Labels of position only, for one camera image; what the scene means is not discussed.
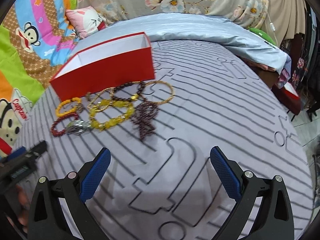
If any dark red bead bracelet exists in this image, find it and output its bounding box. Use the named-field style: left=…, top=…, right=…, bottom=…
left=50, top=113, right=79, bottom=138

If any silver metal watch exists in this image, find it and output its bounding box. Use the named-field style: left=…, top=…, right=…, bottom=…
left=66, top=120, right=93, bottom=135

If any orange bead bracelet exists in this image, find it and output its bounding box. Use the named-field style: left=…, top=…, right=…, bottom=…
left=55, top=97, right=83, bottom=118

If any yellow bead bracelet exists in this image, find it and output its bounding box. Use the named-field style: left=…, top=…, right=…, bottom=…
left=89, top=99, right=135, bottom=131

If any gold chain necklace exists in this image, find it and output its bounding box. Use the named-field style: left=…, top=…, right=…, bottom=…
left=85, top=87, right=116, bottom=113

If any dark brown bead bracelet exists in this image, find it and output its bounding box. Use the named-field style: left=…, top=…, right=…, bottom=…
left=110, top=81, right=146, bottom=103

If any garnet multi-strand bracelet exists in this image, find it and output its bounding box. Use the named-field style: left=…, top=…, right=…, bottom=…
left=131, top=100, right=160, bottom=142

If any red cardboard box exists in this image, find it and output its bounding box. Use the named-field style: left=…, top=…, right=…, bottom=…
left=50, top=32, right=155, bottom=101

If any thin gold bangle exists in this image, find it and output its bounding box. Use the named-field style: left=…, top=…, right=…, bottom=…
left=141, top=80, right=175, bottom=106

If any person's left hand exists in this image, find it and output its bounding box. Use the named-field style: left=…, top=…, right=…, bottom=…
left=4, top=185, right=29, bottom=234

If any grey striped bed sheet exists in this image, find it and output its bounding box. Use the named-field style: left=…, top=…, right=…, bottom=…
left=16, top=40, right=313, bottom=239

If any colourful monkey cartoon sheet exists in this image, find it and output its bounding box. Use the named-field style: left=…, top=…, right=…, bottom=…
left=1, top=0, right=79, bottom=158

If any red stool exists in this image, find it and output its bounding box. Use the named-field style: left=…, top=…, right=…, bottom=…
left=271, top=82, right=302, bottom=115

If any pink bunny pillow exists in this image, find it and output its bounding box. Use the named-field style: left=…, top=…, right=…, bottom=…
left=66, top=6, right=106, bottom=39

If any light blue folded quilt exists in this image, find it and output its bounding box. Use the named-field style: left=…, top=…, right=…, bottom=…
left=71, top=13, right=292, bottom=73

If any white cable with switch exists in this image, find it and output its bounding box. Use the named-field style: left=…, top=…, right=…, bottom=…
left=254, top=0, right=279, bottom=46

